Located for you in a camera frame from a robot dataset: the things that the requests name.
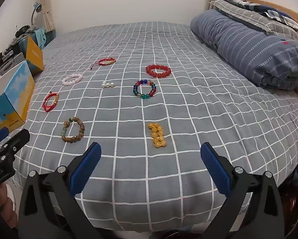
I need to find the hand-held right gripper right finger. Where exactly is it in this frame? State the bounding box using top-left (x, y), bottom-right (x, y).
top-left (200, 142), bottom-right (285, 232)

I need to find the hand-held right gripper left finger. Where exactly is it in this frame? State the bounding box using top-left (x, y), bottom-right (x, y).
top-left (18, 142), bottom-right (102, 232)

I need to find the brown wooden bead bracelet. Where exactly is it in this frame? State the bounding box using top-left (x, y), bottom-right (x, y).
top-left (61, 117), bottom-right (85, 143)

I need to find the blue and yellow cardboard box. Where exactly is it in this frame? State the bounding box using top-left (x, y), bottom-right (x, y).
top-left (0, 35), bottom-right (44, 136)

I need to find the red string bracelet gold tube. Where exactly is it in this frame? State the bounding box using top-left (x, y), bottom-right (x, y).
top-left (42, 91), bottom-right (60, 112)

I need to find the yellow amber bead bracelet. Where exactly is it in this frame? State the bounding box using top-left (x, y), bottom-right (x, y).
top-left (148, 122), bottom-right (167, 148)

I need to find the pink bead bracelet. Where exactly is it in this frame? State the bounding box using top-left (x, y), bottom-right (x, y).
top-left (62, 73), bottom-right (83, 86)

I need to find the multicolour glass bead bracelet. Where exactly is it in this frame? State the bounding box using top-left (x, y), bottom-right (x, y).
top-left (133, 79), bottom-right (157, 100)

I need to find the person's left hand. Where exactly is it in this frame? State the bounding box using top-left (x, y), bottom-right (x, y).
top-left (0, 184), bottom-right (18, 229)

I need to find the bed with grey checked sheet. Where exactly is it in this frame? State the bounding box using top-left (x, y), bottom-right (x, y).
top-left (13, 21), bottom-right (298, 232)

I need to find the grey suitcase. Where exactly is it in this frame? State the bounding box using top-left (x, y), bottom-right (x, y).
top-left (0, 52), bottom-right (27, 76)

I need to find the teal suitcase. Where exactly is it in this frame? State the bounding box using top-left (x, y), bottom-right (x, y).
top-left (18, 33), bottom-right (37, 55)

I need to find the teal cloth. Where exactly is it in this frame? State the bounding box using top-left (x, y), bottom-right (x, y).
top-left (34, 28), bottom-right (47, 49)

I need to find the black bag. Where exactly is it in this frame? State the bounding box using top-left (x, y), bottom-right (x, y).
top-left (15, 25), bottom-right (32, 38)

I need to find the folded blue striped quilt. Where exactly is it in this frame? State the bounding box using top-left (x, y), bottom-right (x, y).
top-left (190, 9), bottom-right (298, 91)

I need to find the blue desk lamp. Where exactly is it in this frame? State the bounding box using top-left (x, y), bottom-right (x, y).
top-left (31, 2), bottom-right (42, 28)

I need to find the dark patterned pillow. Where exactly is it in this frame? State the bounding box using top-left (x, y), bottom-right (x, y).
top-left (215, 0), bottom-right (298, 31)

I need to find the wooden headboard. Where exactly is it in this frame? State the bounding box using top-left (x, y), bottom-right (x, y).
top-left (244, 0), bottom-right (298, 110)

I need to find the red bead bracelet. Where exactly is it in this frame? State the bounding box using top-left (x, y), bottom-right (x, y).
top-left (146, 64), bottom-right (172, 78)

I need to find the red string bracelet long tail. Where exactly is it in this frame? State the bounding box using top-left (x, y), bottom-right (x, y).
top-left (90, 58), bottom-right (117, 70)

